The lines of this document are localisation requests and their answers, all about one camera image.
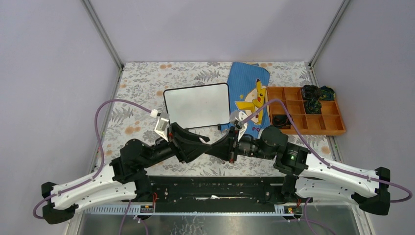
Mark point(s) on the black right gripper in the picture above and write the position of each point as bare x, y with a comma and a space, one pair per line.
222, 148

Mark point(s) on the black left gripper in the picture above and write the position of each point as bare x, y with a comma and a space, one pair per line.
188, 152

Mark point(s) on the white whiteboard marker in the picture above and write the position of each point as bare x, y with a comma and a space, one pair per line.
204, 141

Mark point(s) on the white whiteboard black frame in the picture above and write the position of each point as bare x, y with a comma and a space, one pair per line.
198, 106

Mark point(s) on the black orange cloth roll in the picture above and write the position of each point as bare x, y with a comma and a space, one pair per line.
281, 122

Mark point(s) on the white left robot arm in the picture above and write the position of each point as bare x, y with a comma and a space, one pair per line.
124, 178

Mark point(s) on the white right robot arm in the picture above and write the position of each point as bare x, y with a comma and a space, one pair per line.
305, 175

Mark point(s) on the floral tablecloth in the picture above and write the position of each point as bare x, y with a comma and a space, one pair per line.
142, 85

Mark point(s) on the blue Pikachu cloth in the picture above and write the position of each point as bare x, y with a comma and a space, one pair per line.
247, 87

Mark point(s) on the dark patterned cloth roll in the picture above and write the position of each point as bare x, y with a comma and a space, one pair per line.
313, 107
310, 92
327, 94

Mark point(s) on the orange compartment tray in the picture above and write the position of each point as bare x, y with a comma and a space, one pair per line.
327, 121

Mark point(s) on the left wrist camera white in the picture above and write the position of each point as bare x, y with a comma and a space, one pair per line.
162, 124

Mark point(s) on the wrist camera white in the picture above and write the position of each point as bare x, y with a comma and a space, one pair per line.
162, 124
237, 119

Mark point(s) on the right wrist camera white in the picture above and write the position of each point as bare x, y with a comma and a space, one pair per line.
237, 119

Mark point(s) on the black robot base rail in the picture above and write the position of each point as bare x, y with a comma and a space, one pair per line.
215, 196

